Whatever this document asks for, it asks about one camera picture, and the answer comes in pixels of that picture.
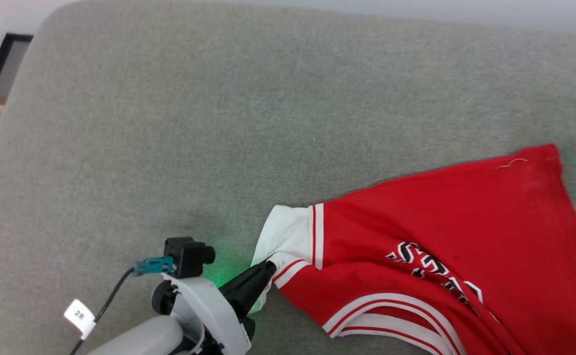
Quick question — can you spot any black cable with teal connector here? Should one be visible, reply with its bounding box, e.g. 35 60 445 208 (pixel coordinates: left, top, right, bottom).
69 255 176 355

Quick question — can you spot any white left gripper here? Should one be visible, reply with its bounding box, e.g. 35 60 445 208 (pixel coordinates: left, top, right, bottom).
151 260 277 355

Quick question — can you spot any red white-trimmed jersey shirt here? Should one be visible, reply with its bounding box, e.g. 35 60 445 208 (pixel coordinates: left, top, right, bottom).
251 143 576 355

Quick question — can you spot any grey fabric sofa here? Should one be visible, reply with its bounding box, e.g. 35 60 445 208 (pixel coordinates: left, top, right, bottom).
0 0 576 355

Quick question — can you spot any white cable label tag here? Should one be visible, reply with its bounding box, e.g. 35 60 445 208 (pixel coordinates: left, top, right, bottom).
63 299 96 341

